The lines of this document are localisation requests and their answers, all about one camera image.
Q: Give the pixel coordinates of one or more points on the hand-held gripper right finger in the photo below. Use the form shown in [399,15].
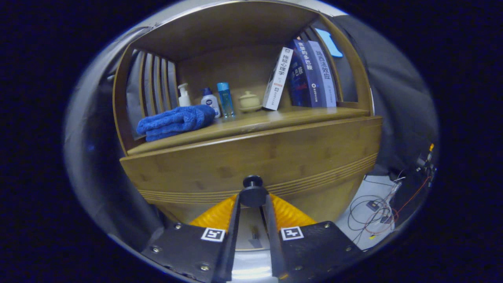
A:
[275,251]

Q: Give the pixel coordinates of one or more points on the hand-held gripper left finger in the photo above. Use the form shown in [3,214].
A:
[230,251]

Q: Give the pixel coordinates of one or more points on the wooden countertop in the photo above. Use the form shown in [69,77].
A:
[275,118]

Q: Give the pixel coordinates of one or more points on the wooden cabinet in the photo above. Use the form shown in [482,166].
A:
[235,67]

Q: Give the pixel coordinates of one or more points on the small black device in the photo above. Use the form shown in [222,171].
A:
[372,205]

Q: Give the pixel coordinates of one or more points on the blue folded towel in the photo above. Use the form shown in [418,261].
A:
[173,122]

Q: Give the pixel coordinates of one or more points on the white bottle with blue cap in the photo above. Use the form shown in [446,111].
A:
[211,103]

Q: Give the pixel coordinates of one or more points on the cream lidded teacup with saucer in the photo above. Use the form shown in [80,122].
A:
[249,102]

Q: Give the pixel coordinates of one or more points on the clear blue bottle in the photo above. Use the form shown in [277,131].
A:
[226,100]

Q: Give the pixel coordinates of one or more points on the white pump bottle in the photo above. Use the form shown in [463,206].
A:
[184,100]

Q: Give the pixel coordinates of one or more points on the white book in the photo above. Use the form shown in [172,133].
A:
[277,82]

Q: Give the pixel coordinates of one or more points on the dark blue book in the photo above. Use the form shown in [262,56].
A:
[304,78]

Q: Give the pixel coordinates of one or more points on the pale lavender book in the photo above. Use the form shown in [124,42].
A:
[326,74]

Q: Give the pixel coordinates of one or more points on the black backdrop cloth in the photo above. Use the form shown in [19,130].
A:
[393,98]

